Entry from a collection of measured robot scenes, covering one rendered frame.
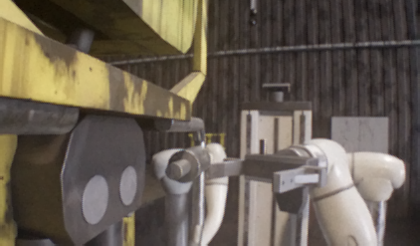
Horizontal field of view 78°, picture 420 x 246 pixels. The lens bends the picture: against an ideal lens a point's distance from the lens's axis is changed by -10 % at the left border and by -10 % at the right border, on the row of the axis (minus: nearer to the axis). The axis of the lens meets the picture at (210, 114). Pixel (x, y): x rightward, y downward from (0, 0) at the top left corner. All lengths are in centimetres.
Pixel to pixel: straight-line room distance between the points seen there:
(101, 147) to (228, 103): 638
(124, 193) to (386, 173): 108
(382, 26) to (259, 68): 268
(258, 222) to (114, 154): 139
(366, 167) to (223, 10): 626
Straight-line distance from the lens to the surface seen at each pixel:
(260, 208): 153
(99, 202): 18
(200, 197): 38
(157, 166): 120
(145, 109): 17
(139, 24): 20
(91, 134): 17
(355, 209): 67
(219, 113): 659
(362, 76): 627
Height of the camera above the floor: 165
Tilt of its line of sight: 3 degrees up
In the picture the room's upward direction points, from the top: 1 degrees clockwise
